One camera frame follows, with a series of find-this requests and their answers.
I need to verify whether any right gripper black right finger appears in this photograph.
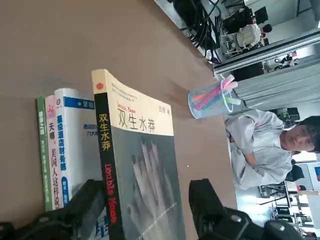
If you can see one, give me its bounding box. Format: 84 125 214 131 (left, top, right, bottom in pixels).
188 178 307 240

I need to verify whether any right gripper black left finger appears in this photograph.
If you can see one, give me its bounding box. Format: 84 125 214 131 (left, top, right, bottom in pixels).
0 178 106 240

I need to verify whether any black cover paperback book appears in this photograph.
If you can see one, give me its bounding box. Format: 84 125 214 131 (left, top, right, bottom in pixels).
91 69 187 240

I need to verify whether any pink spine book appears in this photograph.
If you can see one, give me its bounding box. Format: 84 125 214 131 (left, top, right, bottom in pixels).
44 94 64 211

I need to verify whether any green spine book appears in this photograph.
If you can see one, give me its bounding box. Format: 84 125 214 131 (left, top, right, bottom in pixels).
36 96 54 212

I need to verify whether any white and blue book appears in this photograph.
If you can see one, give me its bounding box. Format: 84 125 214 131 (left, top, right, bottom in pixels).
54 87 112 240

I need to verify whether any person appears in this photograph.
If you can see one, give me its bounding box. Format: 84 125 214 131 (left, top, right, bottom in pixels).
236 23 273 49
224 109 320 191

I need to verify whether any translucent blue pen cup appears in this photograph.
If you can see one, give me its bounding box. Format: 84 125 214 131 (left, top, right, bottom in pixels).
187 80 241 120

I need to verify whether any orange highlighter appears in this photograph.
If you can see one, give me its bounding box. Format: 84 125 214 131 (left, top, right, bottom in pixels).
193 91 222 101

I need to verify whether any pink highlighter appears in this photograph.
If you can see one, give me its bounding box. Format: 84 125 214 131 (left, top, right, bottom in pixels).
219 74 238 92

